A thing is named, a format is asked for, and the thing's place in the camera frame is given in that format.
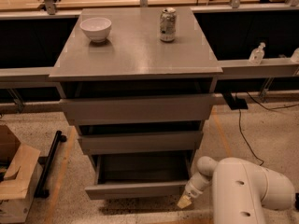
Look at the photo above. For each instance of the grey drawer cabinet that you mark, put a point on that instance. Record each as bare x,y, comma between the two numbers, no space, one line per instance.
134,42

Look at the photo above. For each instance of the crumpled white soda can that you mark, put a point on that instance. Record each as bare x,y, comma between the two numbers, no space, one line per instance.
168,20

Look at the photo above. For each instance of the grey drawer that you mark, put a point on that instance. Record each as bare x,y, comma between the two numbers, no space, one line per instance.
125,110
139,175
140,142

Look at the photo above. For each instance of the grey top drawer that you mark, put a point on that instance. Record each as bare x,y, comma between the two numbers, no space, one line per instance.
125,110

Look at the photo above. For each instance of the open cardboard box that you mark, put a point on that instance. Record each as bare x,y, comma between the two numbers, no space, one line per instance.
19,162

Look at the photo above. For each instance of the grey metal rail shelf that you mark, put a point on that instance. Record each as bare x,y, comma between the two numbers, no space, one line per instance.
230,69

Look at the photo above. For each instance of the clear plastic bottle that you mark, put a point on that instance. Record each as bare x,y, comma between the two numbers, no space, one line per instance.
257,54

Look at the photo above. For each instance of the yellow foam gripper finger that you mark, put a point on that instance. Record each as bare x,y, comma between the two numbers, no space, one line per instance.
184,201

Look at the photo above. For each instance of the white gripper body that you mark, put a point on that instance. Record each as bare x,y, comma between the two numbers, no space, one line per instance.
192,190

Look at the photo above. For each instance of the white ceramic bowl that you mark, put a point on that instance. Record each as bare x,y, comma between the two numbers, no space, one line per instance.
96,29

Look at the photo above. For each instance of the grey middle drawer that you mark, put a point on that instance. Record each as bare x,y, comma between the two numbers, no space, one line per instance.
140,142

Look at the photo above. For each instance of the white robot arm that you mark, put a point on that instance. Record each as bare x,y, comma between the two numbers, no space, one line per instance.
241,190

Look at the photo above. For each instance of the black bracket under rail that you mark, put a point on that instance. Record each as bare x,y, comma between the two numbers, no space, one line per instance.
234,102

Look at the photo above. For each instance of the grey bottom drawer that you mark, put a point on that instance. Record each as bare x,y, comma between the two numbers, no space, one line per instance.
139,175

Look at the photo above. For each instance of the black metal bar stand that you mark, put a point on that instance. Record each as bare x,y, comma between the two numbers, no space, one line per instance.
46,162

